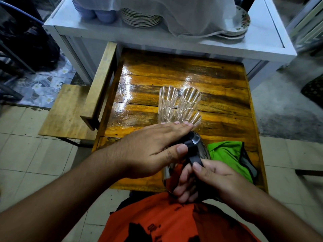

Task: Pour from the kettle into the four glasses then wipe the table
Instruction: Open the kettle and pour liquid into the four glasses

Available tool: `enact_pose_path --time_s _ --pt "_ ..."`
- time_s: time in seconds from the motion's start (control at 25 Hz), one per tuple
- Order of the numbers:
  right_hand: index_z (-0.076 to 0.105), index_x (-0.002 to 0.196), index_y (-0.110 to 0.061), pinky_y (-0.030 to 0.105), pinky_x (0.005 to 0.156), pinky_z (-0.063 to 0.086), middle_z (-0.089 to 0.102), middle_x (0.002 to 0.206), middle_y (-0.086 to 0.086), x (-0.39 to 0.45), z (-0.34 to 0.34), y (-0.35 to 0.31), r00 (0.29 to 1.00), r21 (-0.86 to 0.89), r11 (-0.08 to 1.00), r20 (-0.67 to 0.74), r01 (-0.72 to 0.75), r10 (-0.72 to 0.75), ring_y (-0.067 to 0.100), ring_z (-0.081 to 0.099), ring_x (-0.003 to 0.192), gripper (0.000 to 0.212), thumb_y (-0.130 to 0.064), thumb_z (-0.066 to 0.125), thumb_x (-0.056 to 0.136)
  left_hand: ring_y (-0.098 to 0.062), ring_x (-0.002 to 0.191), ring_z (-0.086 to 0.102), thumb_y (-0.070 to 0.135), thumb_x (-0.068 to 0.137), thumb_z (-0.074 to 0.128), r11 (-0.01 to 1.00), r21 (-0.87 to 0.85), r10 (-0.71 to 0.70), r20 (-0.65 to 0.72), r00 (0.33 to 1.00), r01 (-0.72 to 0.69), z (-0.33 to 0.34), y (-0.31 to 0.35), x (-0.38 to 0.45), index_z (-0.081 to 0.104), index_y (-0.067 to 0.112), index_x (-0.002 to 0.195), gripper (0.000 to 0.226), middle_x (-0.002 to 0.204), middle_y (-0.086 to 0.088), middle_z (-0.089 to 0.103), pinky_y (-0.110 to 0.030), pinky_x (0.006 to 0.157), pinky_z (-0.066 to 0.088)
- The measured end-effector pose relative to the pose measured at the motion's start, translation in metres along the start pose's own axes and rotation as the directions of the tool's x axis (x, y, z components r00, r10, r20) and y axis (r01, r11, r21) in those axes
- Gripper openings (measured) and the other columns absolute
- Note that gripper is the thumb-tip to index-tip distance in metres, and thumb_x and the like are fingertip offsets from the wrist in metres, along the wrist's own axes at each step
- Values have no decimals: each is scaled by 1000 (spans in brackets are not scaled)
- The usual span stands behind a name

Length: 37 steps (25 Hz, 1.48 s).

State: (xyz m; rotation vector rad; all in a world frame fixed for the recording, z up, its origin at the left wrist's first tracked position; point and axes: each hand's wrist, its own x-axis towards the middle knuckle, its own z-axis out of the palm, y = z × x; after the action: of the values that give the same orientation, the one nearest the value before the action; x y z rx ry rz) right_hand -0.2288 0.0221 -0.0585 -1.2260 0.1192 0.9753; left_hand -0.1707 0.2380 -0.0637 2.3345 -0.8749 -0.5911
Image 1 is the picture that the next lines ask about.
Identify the person's left hand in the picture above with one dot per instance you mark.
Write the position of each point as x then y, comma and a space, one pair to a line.
141, 151

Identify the person's right hand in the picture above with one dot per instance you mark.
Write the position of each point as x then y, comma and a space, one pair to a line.
217, 182

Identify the person's right thumb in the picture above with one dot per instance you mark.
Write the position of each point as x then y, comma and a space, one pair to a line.
203, 170

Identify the person's left thumb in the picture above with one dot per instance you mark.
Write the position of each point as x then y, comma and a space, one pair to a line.
172, 154

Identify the person's right forearm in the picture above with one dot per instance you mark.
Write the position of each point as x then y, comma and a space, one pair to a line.
275, 219

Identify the person's left forearm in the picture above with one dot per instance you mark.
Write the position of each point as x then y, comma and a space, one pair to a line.
58, 196

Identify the green cloth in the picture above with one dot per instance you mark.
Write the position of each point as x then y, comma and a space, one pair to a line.
231, 156

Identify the clear ribbed drinking glass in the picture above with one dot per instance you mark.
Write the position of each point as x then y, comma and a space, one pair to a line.
167, 117
193, 117
167, 99
189, 98

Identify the orange shirt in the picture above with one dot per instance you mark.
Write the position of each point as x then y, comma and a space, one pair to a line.
164, 221

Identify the wooden chair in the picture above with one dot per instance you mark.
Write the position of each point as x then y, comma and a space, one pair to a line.
75, 110

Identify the dark patterned doormat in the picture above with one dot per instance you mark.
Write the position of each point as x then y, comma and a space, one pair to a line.
314, 90

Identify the stack of white plates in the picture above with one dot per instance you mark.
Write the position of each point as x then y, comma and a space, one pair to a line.
140, 19

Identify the white mesh cover cloth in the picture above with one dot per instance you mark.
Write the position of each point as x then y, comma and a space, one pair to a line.
189, 15

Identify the white cabinet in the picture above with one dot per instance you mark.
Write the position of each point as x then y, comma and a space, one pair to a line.
260, 40

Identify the floral floor mat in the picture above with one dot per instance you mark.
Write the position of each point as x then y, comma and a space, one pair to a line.
45, 85

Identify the floral patterned plates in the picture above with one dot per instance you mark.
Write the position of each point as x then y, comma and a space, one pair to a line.
238, 25

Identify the stack of blue bowls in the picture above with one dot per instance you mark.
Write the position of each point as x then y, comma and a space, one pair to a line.
98, 12

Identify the black metal chair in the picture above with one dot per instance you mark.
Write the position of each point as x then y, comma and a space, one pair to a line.
22, 45

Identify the metal window frame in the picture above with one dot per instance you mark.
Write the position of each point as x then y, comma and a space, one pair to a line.
306, 25

